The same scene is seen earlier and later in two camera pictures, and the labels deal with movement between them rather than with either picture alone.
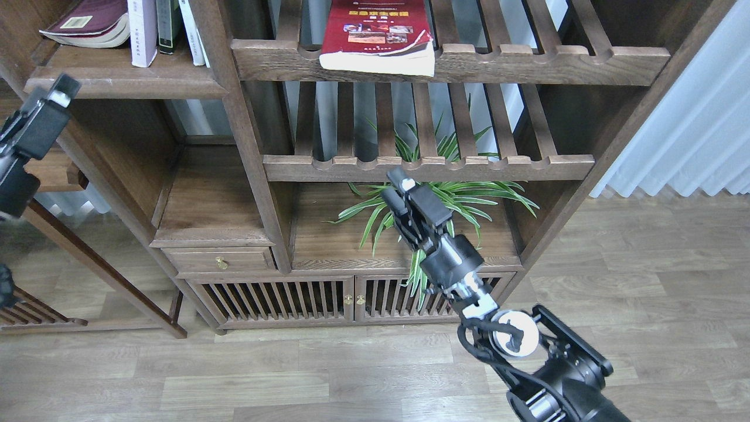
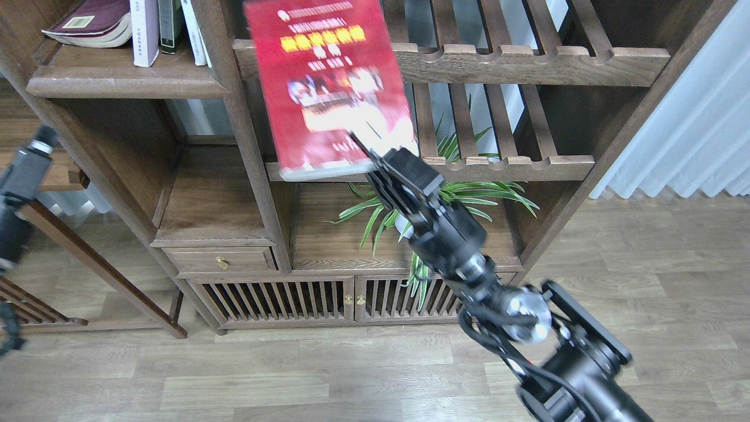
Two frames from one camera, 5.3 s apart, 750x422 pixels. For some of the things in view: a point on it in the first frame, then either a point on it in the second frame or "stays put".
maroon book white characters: [91, 23] stays put
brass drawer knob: [221, 263] stays put
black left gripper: [34, 128] → [19, 183]
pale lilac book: [142, 16] stays put
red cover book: [387, 36] → [327, 69]
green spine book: [168, 25] stays put
